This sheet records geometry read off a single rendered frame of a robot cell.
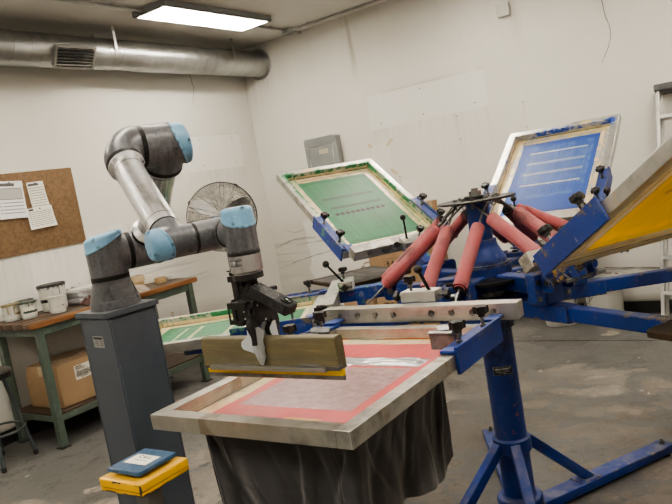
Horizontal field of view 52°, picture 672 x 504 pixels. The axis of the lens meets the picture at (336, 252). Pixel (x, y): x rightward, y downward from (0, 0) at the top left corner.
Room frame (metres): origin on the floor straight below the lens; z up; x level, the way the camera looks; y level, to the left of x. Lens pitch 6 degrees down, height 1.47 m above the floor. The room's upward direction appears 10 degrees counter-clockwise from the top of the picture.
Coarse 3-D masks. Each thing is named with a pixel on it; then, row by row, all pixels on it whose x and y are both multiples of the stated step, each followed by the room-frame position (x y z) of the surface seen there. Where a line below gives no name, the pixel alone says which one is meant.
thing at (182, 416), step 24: (360, 336) 2.14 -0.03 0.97; (384, 336) 2.09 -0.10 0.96; (408, 336) 2.04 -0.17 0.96; (216, 384) 1.77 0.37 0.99; (240, 384) 1.81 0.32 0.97; (408, 384) 1.49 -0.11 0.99; (432, 384) 1.55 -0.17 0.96; (168, 408) 1.63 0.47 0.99; (192, 408) 1.66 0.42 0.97; (384, 408) 1.37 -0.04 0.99; (192, 432) 1.52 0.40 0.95; (216, 432) 1.48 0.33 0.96; (240, 432) 1.44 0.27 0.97; (264, 432) 1.40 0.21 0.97; (288, 432) 1.36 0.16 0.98; (312, 432) 1.32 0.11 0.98; (336, 432) 1.29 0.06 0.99; (360, 432) 1.29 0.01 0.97
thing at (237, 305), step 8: (232, 280) 1.57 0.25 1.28; (240, 280) 1.53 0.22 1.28; (248, 280) 1.54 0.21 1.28; (256, 280) 1.56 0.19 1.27; (240, 288) 1.56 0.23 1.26; (248, 288) 1.54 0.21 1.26; (240, 296) 1.56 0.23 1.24; (248, 296) 1.54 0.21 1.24; (232, 304) 1.55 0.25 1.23; (240, 304) 1.54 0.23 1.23; (248, 304) 1.54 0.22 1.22; (256, 304) 1.53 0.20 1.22; (232, 312) 1.57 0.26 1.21; (240, 312) 1.55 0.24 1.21; (248, 312) 1.53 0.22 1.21; (256, 312) 1.52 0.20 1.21; (264, 312) 1.54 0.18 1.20; (272, 312) 1.56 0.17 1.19; (232, 320) 1.56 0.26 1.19; (240, 320) 1.55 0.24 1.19; (256, 320) 1.52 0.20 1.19; (264, 320) 1.54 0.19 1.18
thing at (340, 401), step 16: (384, 352) 1.94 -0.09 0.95; (400, 352) 1.91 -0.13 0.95; (416, 352) 1.88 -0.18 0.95; (432, 352) 1.85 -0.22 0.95; (368, 368) 1.80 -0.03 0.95; (384, 368) 1.77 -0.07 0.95; (400, 368) 1.75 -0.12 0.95; (416, 368) 1.72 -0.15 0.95; (336, 384) 1.70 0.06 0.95; (352, 384) 1.68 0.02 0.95; (368, 384) 1.66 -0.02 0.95; (384, 384) 1.63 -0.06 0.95; (304, 400) 1.62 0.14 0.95; (320, 400) 1.60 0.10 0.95; (336, 400) 1.58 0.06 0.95; (352, 400) 1.56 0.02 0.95; (368, 400) 1.54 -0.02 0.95; (288, 416) 1.52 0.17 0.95; (304, 416) 1.50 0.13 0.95; (320, 416) 1.48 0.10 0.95; (336, 416) 1.47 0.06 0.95; (352, 416) 1.45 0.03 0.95
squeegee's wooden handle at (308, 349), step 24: (216, 336) 1.64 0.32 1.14; (240, 336) 1.59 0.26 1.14; (264, 336) 1.55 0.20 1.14; (288, 336) 1.50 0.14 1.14; (312, 336) 1.46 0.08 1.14; (336, 336) 1.43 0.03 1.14; (216, 360) 1.63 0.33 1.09; (240, 360) 1.58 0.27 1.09; (288, 360) 1.50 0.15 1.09; (312, 360) 1.46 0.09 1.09; (336, 360) 1.42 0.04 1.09
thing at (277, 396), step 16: (352, 352) 2.00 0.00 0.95; (368, 352) 1.97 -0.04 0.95; (352, 368) 1.83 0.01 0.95; (272, 384) 1.80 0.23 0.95; (288, 384) 1.78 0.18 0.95; (304, 384) 1.75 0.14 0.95; (320, 384) 1.73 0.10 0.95; (240, 400) 1.71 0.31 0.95; (256, 400) 1.68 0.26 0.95; (272, 400) 1.66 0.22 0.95; (288, 400) 1.64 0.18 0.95; (272, 416) 1.54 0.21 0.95
